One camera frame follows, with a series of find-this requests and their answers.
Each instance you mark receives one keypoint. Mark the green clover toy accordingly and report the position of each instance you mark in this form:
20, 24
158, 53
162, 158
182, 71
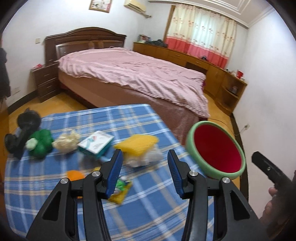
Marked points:
39, 143

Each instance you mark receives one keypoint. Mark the blue plaid tablecloth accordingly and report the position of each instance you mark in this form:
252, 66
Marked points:
151, 210

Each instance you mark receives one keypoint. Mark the dark wooden nightstand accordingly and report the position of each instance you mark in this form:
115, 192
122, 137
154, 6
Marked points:
46, 81

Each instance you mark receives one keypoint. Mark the yellow foam net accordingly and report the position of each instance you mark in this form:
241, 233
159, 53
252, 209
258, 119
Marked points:
137, 144

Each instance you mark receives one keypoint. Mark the white tissue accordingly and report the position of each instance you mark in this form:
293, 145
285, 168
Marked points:
67, 142

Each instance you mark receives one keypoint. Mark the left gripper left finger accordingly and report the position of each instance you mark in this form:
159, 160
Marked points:
58, 218

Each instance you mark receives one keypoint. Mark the long wooden cabinet desk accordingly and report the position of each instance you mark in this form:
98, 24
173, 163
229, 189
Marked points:
218, 83

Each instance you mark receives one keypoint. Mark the black hanging jacket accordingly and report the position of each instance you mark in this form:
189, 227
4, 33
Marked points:
5, 83

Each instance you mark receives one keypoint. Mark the person's right hand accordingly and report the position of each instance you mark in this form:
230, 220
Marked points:
271, 208

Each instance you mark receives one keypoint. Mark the shelf ornament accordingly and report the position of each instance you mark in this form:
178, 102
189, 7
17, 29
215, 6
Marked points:
234, 90

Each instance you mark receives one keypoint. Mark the dark wooden bed frame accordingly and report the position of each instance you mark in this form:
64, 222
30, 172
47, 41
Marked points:
94, 94

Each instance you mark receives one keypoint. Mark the red item on nightstand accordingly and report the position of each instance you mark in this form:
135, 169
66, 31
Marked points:
37, 66

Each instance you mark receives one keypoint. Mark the red box on cabinet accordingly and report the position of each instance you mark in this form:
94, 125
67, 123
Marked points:
239, 74

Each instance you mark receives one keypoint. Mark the dark clothes pile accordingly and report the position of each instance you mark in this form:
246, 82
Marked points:
158, 43

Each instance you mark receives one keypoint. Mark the green white small wrapper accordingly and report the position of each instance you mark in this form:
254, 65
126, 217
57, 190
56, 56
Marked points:
122, 188

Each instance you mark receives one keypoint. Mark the pink bedspread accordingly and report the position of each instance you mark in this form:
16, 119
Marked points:
153, 77

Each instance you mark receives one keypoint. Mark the wall air conditioner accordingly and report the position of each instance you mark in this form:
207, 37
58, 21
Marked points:
137, 7

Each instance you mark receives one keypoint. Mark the photo frame on cabinet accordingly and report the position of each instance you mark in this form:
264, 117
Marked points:
143, 38

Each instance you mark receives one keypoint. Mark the teal white carton box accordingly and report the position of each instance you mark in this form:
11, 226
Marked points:
96, 144

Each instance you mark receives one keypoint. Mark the white sock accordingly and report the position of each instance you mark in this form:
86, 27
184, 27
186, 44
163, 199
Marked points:
150, 157

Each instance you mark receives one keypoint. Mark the framed wedding photo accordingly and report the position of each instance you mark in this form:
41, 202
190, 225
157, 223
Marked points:
100, 5

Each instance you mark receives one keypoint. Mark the black phone holder mount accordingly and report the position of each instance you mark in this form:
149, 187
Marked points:
28, 122

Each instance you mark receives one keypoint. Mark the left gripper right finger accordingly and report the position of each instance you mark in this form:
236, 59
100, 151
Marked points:
234, 218

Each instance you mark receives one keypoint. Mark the red bin green rim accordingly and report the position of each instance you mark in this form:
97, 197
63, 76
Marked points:
215, 151

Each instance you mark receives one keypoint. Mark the wall power socket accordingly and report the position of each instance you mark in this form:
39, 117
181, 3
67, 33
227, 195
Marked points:
15, 90

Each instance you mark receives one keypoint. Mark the cream and red curtain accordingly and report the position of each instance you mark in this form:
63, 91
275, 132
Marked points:
199, 32

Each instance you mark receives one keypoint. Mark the wall light switch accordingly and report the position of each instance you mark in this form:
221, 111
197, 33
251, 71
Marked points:
37, 41

